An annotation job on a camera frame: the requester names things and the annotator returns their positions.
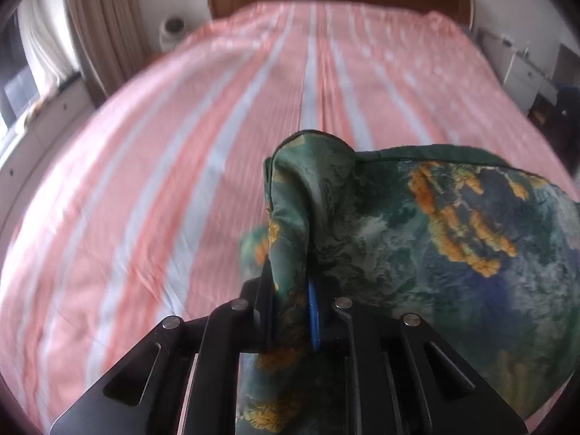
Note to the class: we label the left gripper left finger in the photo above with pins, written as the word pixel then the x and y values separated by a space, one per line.
pixel 182 376

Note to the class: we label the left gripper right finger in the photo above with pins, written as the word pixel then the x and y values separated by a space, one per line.
pixel 384 375

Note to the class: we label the green patterned silk jacket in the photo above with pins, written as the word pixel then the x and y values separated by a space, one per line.
pixel 487 254

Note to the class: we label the pink striped bed sheet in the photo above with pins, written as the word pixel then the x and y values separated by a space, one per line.
pixel 144 213

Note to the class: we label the white low drawer cabinet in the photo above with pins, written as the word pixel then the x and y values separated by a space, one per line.
pixel 37 141

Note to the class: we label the dark jacket on chair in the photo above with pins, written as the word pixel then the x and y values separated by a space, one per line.
pixel 559 124

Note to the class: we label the white bedside cabinet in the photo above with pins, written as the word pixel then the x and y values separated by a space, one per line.
pixel 523 81

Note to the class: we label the small white fan heater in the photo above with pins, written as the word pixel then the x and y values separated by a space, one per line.
pixel 171 33

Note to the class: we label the beige curtain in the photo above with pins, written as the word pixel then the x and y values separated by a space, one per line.
pixel 110 42

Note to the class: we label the window with dark frame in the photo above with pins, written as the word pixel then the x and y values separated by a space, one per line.
pixel 37 56

